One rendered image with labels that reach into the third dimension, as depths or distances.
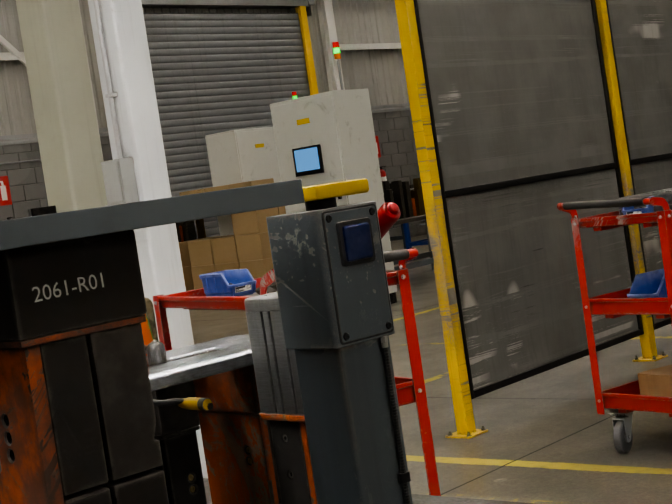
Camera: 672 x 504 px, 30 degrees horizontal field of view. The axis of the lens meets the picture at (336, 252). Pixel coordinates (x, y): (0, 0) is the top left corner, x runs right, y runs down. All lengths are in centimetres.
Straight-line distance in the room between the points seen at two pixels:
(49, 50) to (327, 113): 367
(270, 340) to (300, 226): 24
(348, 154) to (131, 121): 634
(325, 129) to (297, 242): 1035
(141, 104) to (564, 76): 230
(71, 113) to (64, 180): 44
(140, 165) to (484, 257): 164
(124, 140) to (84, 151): 322
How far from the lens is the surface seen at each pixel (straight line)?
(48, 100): 839
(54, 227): 81
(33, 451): 85
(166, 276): 515
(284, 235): 103
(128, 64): 517
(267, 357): 124
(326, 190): 100
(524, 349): 595
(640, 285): 483
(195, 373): 125
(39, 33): 843
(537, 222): 613
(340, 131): 1129
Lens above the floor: 116
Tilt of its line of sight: 3 degrees down
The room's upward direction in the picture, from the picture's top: 8 degrees counter-clockwise
